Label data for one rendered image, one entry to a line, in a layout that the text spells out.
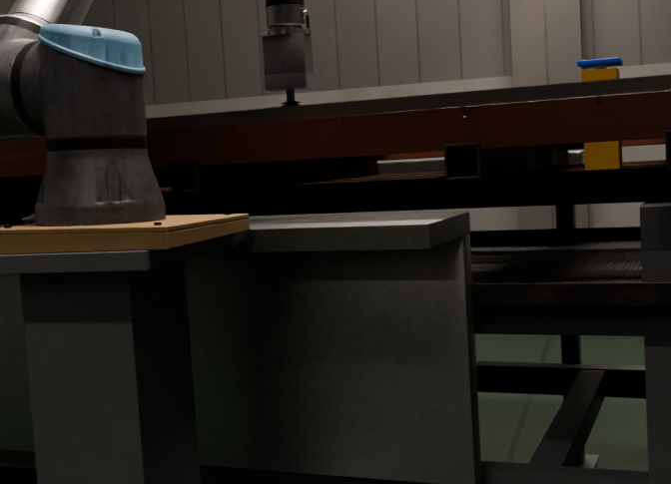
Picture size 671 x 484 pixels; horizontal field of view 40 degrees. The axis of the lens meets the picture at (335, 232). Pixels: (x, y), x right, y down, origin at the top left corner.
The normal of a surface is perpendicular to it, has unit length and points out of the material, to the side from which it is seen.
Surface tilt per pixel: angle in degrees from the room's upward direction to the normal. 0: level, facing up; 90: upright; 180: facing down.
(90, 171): 72
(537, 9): 90
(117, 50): 88
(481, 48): 90
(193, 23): 90
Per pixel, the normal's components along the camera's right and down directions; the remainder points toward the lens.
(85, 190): 0.02, -0.23
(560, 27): -0.29, 0.09
